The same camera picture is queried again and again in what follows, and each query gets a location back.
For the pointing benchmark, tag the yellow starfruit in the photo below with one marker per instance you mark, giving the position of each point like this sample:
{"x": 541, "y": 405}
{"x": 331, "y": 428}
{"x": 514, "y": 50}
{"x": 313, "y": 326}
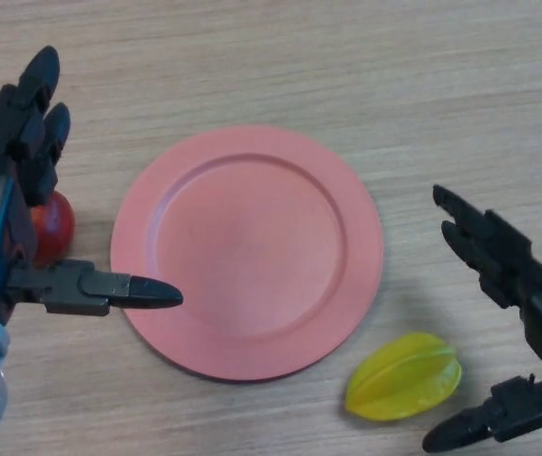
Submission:
{"x": 404, "y": 380}

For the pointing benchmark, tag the pink round plate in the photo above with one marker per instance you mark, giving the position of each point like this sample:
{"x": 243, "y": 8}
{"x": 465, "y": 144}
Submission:
{"x": 247, "y": 256}

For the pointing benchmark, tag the red apple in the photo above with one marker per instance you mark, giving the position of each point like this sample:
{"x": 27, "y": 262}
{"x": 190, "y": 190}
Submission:
{"x": 54, "y": 228}

